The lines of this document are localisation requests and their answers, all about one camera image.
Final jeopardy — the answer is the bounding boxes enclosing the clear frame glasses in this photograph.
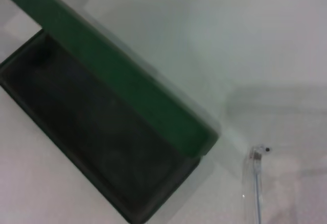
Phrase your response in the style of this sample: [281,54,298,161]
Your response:
[241,144,271,224]

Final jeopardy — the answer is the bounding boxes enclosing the green glasses case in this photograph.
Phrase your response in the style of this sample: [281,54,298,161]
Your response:
[0,0,220,223]

